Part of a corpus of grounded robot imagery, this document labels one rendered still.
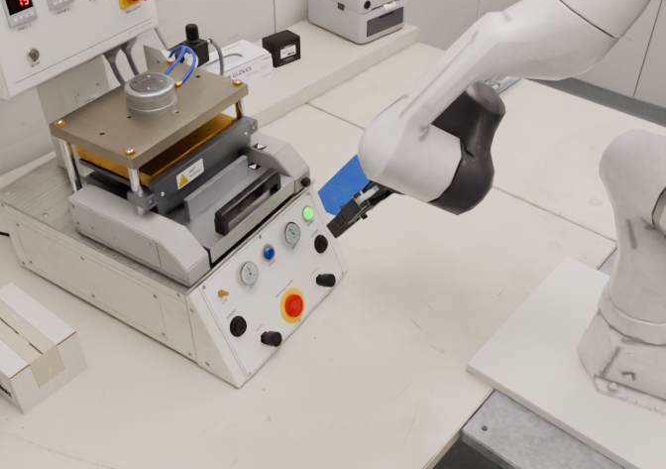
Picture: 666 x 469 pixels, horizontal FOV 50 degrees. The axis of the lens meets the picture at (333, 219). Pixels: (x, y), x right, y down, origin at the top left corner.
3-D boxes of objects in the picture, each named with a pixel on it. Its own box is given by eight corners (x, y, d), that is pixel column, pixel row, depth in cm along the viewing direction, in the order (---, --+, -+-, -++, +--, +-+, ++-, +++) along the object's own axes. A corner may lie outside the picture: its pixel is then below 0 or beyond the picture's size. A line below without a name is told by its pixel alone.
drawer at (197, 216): (81, 205, 123) (70, 168, 118) (169, 147, 137) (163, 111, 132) (212, 267, 110) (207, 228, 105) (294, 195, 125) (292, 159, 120)
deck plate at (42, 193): (-9, 197, 126) (-11, 193, 125) (133, 113, 149) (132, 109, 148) (186, 296, 107) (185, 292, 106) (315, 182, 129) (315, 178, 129)
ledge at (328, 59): (131, 114, 182) (127, 98, 179) (343, 15, 231) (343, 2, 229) (207, 157, 167) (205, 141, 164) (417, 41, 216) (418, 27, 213)
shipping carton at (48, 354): (-39, 357, 120) (-57, 320, 114) (31, 315, 127) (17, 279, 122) (19, 418, 110) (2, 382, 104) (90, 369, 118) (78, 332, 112)
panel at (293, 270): (247, 380, 115) (197, 287, 108) (344, 274, 135) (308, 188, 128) (255, 382, 114) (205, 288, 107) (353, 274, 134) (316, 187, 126)
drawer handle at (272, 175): (215, 232, 111) (212, 211, 108) (272, 184, 121) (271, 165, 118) (225, 236, 110) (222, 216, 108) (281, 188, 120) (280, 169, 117)
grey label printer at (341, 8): (305, 23, 216) (303, -34, 205) (352, 5, 226) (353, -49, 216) (362, 49, 202) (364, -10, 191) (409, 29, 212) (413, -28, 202)
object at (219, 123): (79, 164, 117) (65, 114, 111) (171, 107, 132) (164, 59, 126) (156, 197, 110) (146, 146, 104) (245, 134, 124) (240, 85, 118)
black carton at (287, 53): (263, 60, 196) (261, 37, 192) (287, 52, 200) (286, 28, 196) (276, 68, 192) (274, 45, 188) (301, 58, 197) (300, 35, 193)
